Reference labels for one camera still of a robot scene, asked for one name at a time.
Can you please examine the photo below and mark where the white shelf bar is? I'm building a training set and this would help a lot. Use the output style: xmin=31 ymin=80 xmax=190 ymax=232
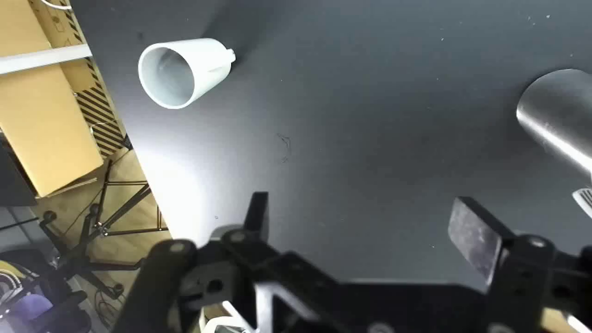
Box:
xmin=0 ymin=43 xmax=94 ymax=78

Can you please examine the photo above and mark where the stainless steel flask body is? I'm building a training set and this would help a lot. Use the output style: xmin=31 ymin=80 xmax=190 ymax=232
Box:
xmin=513 ymin=67 xmax=592 ymax=180

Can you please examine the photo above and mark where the slotted wooden panel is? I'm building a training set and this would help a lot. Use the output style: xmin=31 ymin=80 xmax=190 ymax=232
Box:
xmin=27 ymin=0 xmax=132 ymax=160

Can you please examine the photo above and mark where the brown cardboard box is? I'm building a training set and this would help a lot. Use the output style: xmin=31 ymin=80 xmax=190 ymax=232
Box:
xmin=0 ymin=0 xmax=105 ymax=200

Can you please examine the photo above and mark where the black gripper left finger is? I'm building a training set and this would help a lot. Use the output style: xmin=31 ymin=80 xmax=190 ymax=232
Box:
xmin=110 ymin=191 xmax=347 ymax=333

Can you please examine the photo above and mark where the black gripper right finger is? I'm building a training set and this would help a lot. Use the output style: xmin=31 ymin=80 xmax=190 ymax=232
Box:
xmin=445 ymin=197 xmax=592 ymax=333

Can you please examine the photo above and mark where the white plastic cup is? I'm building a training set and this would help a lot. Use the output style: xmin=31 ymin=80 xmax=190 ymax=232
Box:
xmin=136 ymin=37 xmax=238 ymax=111

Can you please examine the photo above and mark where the black tripod stand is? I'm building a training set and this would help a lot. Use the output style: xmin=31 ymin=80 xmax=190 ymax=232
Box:
xmin=34 ymin=158 xmax=169 ymax=300

